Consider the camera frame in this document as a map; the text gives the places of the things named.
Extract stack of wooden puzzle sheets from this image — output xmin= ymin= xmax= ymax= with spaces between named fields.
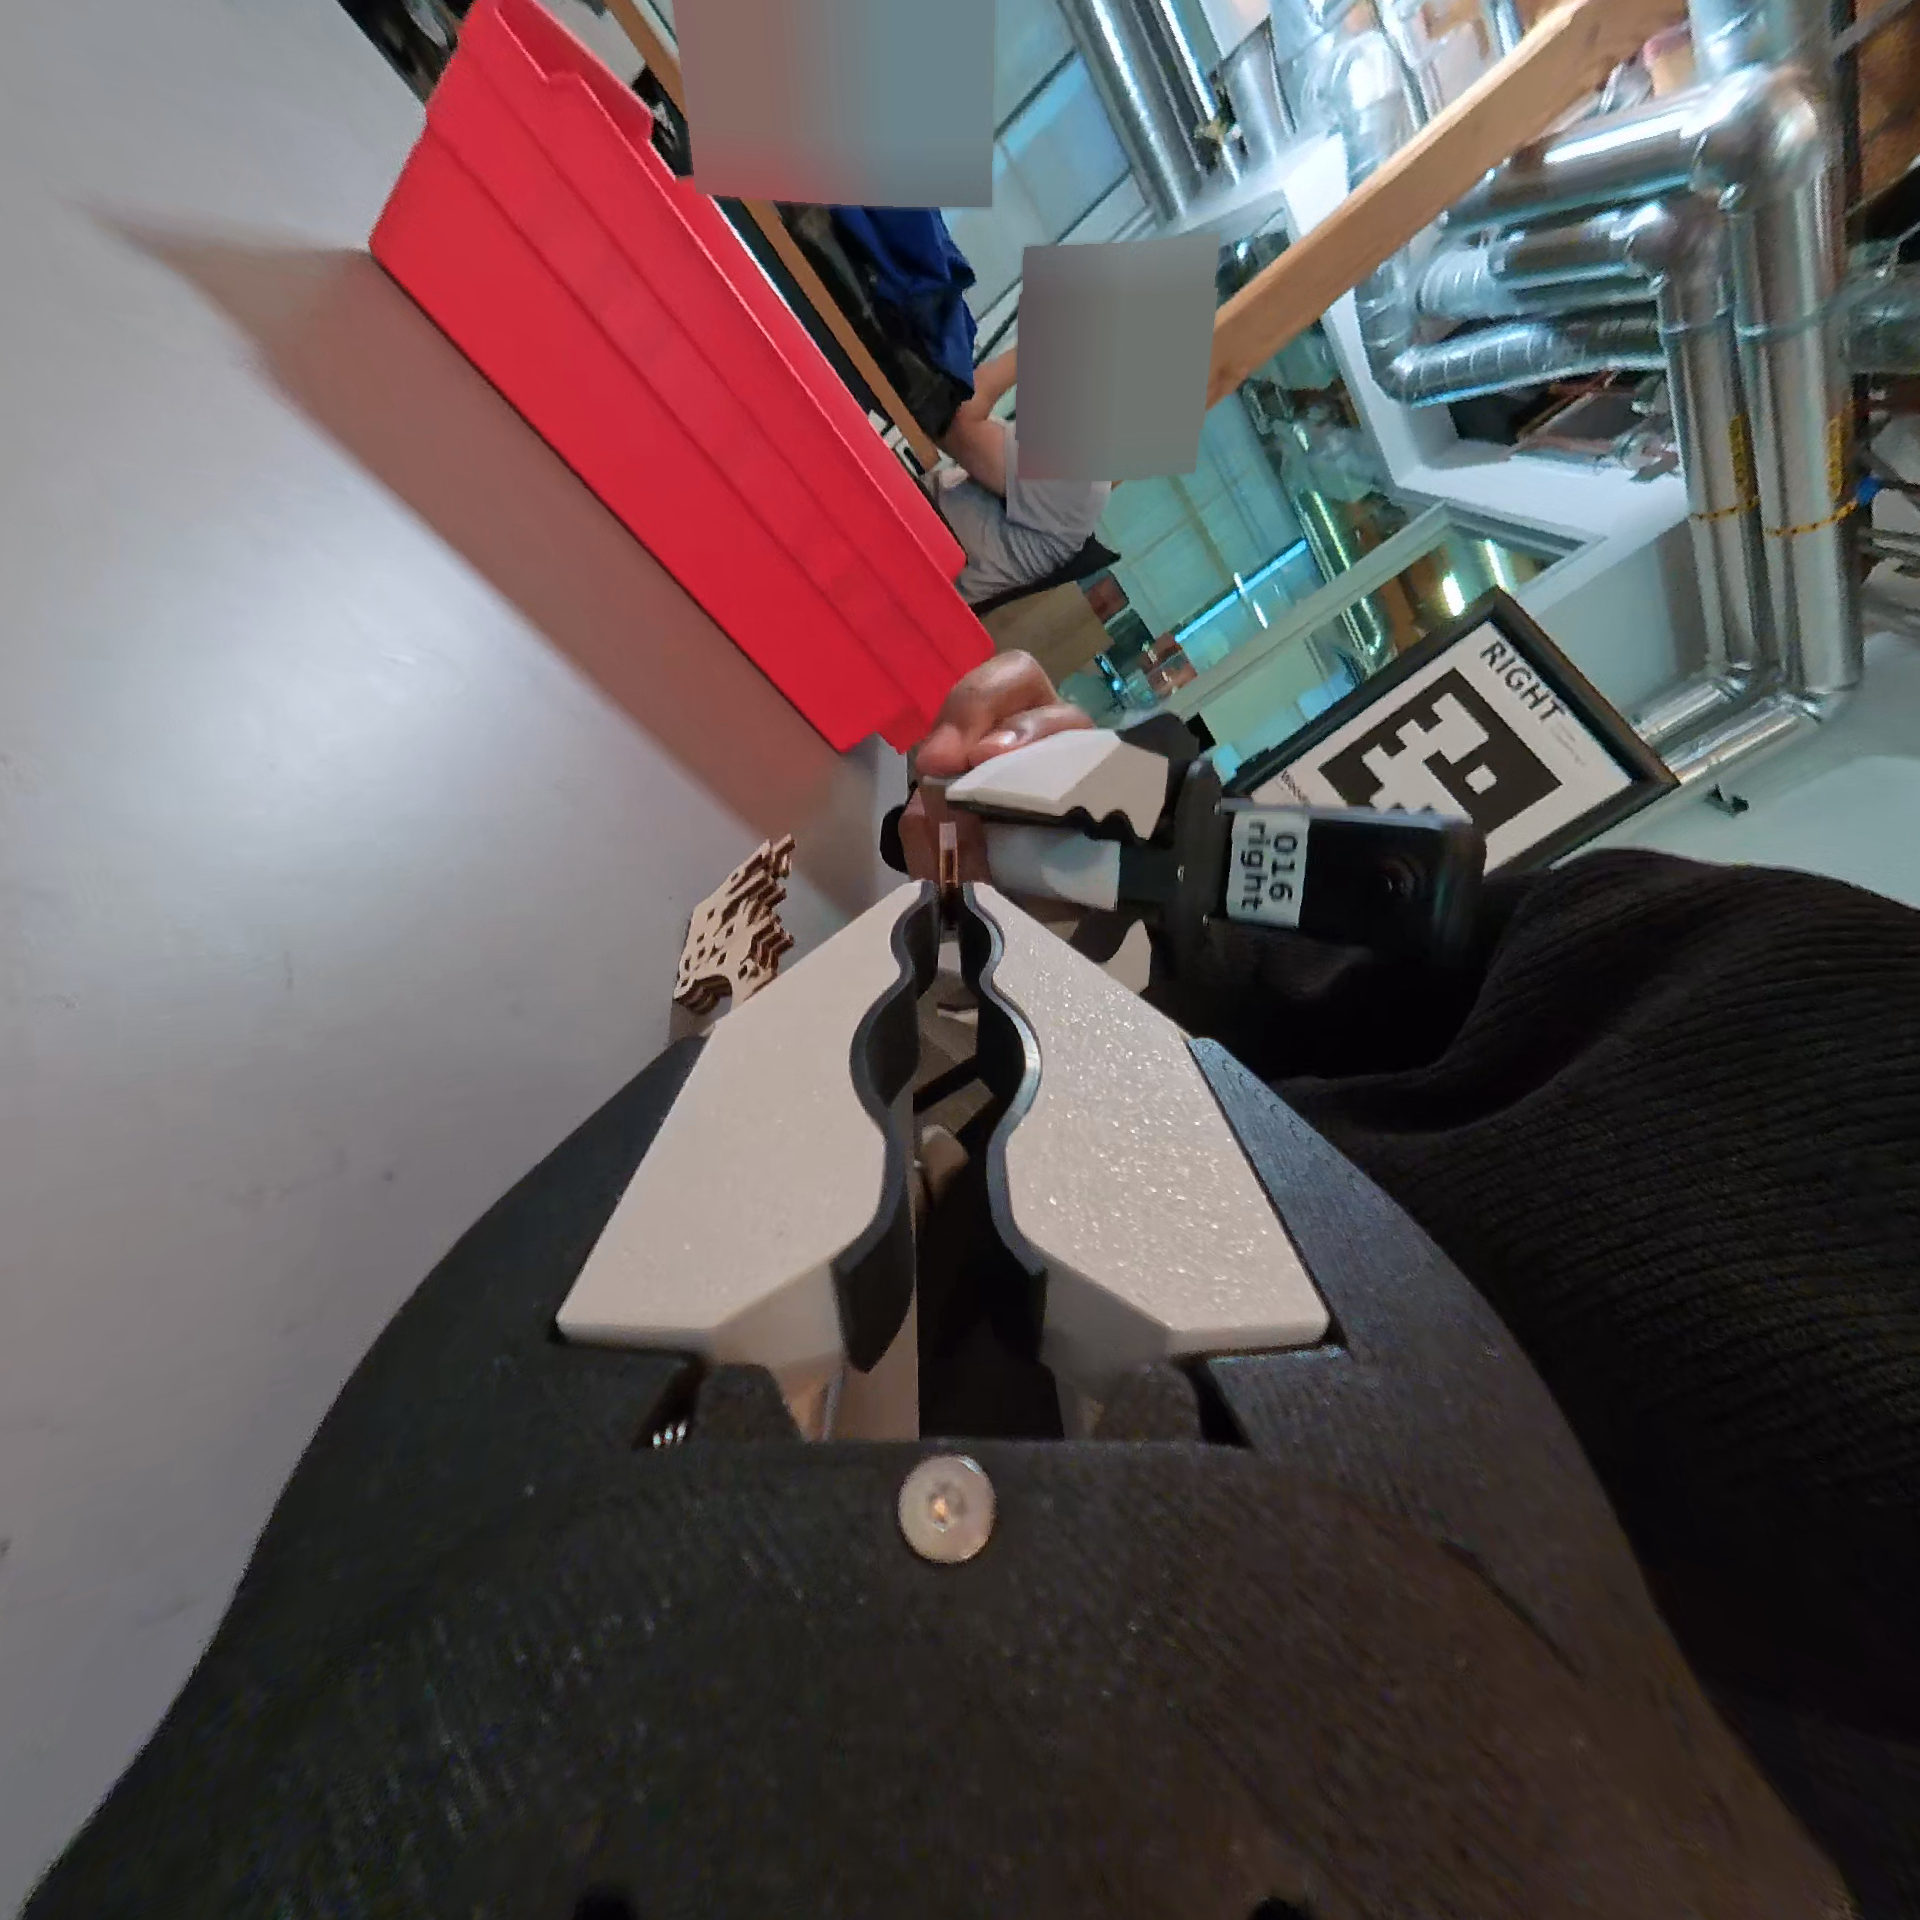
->
xmin=670 ymin=833 xmax=799 ymax=1041

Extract person's right hand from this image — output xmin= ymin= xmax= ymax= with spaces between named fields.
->
xmin=909 ymin=650 xmax=1099 ymax=786

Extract person's right forearm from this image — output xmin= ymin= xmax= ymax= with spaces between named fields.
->
xmin=1171 ymin=848 xmax=1920 ymax=1920

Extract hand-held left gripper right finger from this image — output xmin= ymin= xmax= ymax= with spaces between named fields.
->
xmin=957 ymin=884 xmax=1337 ymax=1378

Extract wooden ceiling beam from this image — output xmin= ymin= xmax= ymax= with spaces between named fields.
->
xmin=1207 ymin=0 xmax=1644 ymax=409

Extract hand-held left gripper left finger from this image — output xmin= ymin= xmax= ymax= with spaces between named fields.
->
xmin=554 ymin=883 xmax=941 ymax=1378

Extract silver vertical pipes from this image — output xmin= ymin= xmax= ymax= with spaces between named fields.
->
xmin=1632 ymin=60 xmax=1874 ymax=741

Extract red plastic bin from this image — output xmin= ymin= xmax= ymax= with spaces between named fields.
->
xmin=368 ymin=0 xmax=996 ymax=756

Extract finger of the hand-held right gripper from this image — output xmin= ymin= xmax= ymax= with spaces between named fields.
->
xmin=978 ymin=824 xmax=1168 ymax=914
xmin=941 ymin=727 xmax=1178 ymax=838

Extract grey desk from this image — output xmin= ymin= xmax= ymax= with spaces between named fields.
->
xmin=0 ymin=0 xmax=939 ymax=1869

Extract black white marker board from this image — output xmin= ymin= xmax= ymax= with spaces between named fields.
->
xmin=1220 ymin=586 xmax=1683 ymax=883

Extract silver ventilation duct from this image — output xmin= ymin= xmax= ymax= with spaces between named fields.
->
xmin=1049 ymin=0 xmax=1292 ymax=206

